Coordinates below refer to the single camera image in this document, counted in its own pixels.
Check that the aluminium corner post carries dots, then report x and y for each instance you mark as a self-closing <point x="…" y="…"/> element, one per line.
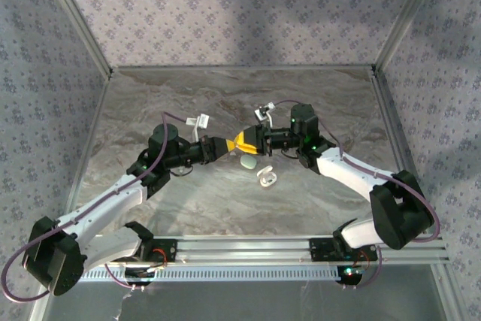
<point x="77" y="16"/>
<point x="409" y="16"/>

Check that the aluminium side rail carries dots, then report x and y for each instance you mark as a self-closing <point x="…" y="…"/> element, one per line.
<point x="86" y="148"/>
<point x="399" y="148"/>

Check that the black left controller board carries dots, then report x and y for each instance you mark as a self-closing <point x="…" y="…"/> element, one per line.
<point x="137" y="277"/>

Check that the aluminium mounting rail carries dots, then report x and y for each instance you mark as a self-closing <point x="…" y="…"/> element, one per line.
<point x="244" y="246"/>

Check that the pale mint earbud charging case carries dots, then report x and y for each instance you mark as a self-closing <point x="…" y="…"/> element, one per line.
<point x="248" y="162"/>

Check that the black controller board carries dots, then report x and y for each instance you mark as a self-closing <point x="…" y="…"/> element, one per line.
<point x="351" y="277"/>
<point x="137" y="277"/>

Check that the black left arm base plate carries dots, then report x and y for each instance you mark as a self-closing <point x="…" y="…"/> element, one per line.
<point x="171" y="249"/>

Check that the grey metal lower panel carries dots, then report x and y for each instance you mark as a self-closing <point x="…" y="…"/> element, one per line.
<point x="244" y="302"/>

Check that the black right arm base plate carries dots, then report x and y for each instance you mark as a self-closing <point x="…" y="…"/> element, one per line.
<point x="319" y="249"/>

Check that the white earbud charging case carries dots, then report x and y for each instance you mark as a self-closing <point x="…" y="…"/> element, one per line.
<point x="267" y="177"/>

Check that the black right controller board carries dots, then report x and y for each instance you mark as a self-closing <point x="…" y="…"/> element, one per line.
<point x="351" y="277"/>

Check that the aluminium table edge bar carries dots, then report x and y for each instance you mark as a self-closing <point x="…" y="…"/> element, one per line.
<point x="244" y="68"/>

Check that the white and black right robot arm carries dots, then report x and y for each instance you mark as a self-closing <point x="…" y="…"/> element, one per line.
<point x="349" y="174"/>

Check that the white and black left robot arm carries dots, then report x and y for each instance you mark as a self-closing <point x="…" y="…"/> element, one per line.
<point x="109" y="200"/>

